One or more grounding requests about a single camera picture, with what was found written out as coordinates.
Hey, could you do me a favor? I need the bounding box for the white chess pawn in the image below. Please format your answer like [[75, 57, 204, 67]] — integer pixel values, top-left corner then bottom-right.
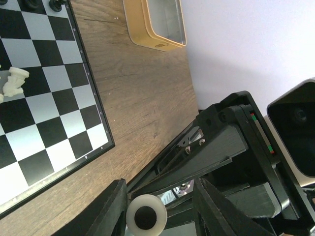
[[126, 194, 167, 236]]

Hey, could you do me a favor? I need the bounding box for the gold metal tin box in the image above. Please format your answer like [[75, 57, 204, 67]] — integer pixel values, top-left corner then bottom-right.
[[123, 0, 187, 52]]

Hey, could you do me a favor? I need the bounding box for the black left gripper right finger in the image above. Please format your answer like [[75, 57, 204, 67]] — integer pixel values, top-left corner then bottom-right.
[[193, 178, 273, 236]]

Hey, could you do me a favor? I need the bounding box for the black white chess board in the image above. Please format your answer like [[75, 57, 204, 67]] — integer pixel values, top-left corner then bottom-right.
[[0, 0, 115, 217]]

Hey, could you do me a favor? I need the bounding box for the row of black chess pieces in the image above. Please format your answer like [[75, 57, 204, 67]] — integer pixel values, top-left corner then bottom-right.
[[23, 0, 68, 12]]

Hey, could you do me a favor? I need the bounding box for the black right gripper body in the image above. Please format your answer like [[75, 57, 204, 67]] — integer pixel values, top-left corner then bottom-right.
[[155, 92, 305, 236]]

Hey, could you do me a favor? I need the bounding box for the white chess knight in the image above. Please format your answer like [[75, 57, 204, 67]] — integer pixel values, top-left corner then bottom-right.
[[2, 67, 30, 97]]

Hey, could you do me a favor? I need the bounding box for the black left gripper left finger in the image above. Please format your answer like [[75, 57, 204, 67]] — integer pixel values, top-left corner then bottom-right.
[[53, 179, 127, 236]]

